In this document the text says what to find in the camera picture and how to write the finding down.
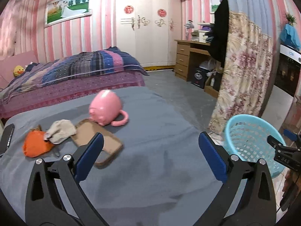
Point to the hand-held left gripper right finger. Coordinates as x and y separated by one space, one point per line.
211 157

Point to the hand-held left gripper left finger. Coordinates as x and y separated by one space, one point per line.
90 155

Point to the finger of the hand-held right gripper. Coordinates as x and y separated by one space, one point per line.
276 143
290 135

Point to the light blue plastic mesh basket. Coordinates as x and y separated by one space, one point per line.
244 116

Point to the brown phone case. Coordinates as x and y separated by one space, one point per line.
110 143

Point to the crumpled beige cloth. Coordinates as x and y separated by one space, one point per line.
62 129

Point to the pink pig mug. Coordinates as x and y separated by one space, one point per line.
105 106

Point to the orange plastic bag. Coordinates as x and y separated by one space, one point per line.
35 144

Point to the brown paper scrap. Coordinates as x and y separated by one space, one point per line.
36 128

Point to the grey table cloth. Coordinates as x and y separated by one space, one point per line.
152 134

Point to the bed with purple sheet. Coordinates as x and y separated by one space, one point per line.
94 89

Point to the open cardboard box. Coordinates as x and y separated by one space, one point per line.
211 90

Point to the floral curtain with blue top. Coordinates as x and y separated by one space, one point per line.
244 75

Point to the small white bottle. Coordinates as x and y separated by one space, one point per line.
212 82

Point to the black bag with white logo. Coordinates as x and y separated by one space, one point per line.
198 77

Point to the black smartphone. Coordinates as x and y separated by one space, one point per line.
6 139

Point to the plaid patchwork quilt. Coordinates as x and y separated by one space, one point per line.
82 66

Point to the white plastic bag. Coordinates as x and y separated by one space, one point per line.
207 65

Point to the blue cloth cover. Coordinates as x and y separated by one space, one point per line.
291 36

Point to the wooden desk with drawers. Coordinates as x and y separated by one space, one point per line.
182 56

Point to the yellow duck plush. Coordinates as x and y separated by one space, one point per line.
18 71

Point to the small green plant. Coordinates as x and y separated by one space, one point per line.
290 18

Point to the pile of folded clothes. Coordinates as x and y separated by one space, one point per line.
209 37

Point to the white printer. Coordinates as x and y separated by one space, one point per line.
198 35

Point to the black hanging garment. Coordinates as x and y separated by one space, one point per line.
219 33

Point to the white ornate wardrobe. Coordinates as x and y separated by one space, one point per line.
145 42

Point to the table lamp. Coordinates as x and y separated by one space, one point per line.
188 27

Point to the round red paper decoration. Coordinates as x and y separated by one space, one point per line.
161 12
128 9

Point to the framed wedding wall picture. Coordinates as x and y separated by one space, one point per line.
68 8

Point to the small wall poster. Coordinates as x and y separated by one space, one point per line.
214 3

